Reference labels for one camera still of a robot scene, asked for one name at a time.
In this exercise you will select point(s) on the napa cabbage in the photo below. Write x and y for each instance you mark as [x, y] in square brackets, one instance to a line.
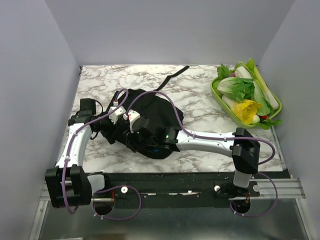
[236, 89]

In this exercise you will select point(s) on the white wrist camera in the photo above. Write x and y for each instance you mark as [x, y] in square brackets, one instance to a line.
[131, 116]
[115, 112]

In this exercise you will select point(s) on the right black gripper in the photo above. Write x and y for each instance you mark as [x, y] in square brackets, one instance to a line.
[133, 134]

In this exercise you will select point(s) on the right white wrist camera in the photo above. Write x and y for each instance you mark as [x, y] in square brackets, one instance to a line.
[131, 116]

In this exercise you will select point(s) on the green celery stalk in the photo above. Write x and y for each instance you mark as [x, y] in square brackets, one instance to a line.
[252, 68]

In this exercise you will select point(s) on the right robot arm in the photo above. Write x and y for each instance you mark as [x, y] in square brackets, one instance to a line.
[240, 145]

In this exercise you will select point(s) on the white daikon radish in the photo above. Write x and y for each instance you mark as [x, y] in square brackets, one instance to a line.
[243, 73]

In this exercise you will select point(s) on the black backpack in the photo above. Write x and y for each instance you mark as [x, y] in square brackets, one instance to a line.
[160, 111]

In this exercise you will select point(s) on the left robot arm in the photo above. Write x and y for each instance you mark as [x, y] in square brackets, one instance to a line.
[67, 183]

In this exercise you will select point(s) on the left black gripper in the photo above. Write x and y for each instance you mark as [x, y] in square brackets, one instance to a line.
[116, 130]

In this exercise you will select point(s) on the yellow flower vegetable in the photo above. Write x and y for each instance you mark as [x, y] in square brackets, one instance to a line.
[246, 110]

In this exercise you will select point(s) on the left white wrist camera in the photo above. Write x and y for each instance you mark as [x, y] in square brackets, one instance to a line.
[115, 112]

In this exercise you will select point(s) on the aluminium mounting rail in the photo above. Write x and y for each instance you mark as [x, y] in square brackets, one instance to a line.
[284, 188]

